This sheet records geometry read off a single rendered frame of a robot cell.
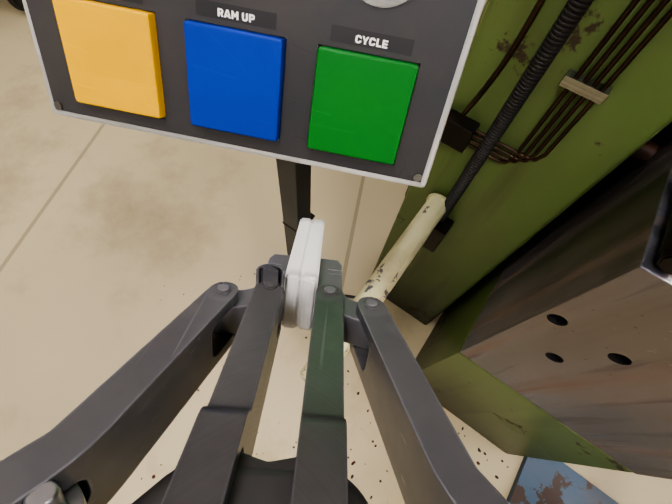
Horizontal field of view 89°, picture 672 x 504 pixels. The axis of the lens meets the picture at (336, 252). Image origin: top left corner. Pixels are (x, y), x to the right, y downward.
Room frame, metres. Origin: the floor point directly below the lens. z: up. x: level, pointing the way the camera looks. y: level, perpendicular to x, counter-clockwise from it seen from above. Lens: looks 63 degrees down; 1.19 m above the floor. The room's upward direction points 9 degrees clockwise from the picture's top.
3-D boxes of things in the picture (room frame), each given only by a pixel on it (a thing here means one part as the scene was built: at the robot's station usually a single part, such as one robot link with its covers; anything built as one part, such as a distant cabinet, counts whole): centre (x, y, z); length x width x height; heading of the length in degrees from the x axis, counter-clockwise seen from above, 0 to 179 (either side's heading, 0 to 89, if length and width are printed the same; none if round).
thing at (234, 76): (0.23, 0.10, 1.01); 0.07 x 0.05 x 0.07; 87
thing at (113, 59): (0.24, 0.20, 1.01); 0.07 x 0.05 x 0.07; 87
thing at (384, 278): (0.25, -0.09, 0.62); 0.44 x 0.05 x 0.05; 152
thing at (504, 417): (0.34, -0.59, 0.23); 0.56 x 0.38 x 0.47; 152
